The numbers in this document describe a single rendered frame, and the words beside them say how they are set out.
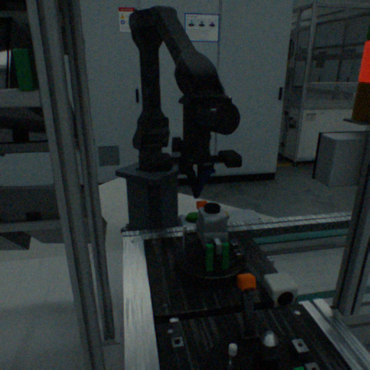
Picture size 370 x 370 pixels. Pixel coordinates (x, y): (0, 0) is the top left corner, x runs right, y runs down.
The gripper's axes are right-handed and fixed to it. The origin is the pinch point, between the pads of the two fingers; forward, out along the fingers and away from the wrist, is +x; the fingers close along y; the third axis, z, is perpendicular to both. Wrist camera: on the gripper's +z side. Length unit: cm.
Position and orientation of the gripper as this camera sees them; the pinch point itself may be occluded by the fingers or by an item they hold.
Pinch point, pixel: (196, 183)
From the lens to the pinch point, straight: 69.2
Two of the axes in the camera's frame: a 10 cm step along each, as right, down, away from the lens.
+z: -1.7, -3.5, 9.2
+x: 0.0, 9.4, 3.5
